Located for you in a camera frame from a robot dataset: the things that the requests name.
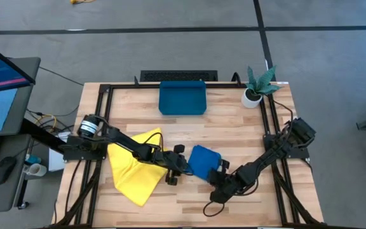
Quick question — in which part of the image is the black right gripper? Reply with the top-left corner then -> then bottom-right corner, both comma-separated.
208,158 -> 244,204

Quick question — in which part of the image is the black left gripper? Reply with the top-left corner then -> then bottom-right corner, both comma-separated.
162,144 -> 193,186

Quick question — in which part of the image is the blue microfiber towel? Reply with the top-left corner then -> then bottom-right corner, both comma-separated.
187,145 -> 222,181

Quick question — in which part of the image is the yellow microfiber towel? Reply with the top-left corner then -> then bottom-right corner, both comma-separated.
107,127 -> 168,207

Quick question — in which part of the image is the blue plastic basket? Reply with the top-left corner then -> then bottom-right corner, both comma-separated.
158,80 -> 208,116

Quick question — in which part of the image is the green plant in white pot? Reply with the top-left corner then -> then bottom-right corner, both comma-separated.
240,65 -> 282,109

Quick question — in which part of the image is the white paper sheet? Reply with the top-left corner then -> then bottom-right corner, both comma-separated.
48,132 -> 73,172

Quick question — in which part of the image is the white mug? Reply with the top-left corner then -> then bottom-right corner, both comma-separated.
26,162 -> 48,177

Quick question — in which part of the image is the black cart support beam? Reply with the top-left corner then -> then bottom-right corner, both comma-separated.
20,118 -> 68,154

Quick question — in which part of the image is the grey computer cart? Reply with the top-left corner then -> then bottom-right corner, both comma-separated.
0,57 -> 41,214

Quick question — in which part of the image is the black computer mouse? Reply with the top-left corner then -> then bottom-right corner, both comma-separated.
0,156 -> 18,186

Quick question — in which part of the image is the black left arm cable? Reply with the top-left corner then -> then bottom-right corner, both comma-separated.
143,132 -> 165,153

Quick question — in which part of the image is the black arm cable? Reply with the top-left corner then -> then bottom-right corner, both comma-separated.
143,132 -> 165,153
203,200 -> 226,218

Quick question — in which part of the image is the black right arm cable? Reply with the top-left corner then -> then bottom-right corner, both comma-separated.
203,200 -> 226,218

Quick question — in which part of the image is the black power cable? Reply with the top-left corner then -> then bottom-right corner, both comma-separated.
271,100 -> 295,128

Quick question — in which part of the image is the black aluminium table frame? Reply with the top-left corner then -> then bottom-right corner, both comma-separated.
51,83 -> 327,229

